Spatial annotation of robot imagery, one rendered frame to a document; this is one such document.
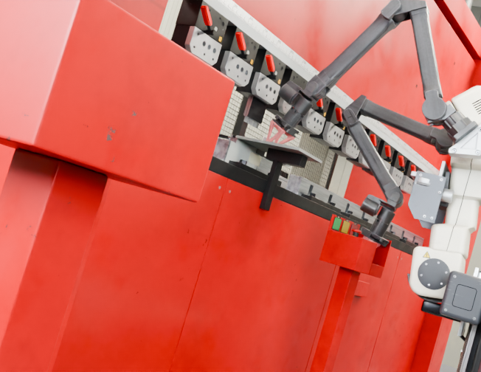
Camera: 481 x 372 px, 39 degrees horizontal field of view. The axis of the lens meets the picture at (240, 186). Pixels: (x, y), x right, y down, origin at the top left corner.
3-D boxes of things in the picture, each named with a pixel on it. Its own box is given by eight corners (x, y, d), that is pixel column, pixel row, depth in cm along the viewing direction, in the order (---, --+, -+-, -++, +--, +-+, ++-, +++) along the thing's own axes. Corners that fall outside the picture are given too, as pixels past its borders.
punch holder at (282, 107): (281, 110, 260) (293, 69, 261) (263, 107, 264) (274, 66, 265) (299, 122, 272) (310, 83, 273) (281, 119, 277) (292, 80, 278)
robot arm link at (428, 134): (354, 87, 273) (355, 97, 283) (338, 116, 272) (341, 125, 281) (461, 132, 259) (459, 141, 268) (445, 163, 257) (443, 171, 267)
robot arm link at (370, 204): (402, 194, 258) (402, 200, 266) (375, 180, 262) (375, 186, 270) (386, 221, 257) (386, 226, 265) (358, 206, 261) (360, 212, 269)
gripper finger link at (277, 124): (258, 135, 245) (274, 114, 243) (268, 140, 251) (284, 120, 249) (269, 146, 241) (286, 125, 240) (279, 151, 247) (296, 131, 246)
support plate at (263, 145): (298, 150, 230) (299, 147, 230) (235, 137, 244) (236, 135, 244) (321, 163, 244) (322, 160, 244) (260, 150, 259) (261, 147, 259)
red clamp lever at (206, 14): (209, 4, 208) (217, 34, 213) (198, 4, 210) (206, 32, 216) (206, 7, 207) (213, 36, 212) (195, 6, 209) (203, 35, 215)
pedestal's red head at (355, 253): (353, 270, 247) (367, 222, 249) (319, 260, 258) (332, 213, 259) (381, 278, 262) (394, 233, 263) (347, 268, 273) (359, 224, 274)
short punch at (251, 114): (246, 121, 249) (253, 96, 249) (241, 120, 250) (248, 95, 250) (260, 129, 257) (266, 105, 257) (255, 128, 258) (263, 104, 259)
